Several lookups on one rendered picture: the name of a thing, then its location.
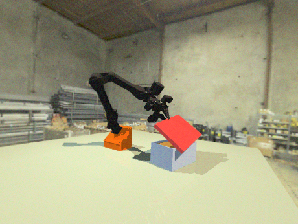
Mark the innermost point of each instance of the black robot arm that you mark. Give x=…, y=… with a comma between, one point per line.
x=97, y=81

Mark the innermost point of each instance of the red square panel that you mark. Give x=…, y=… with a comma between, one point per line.
x=178, y=132

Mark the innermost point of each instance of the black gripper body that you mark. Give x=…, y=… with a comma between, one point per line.
x=164, y=100

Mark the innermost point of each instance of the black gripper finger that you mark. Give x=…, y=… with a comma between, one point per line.
x=161, y=116
x=164, y=109

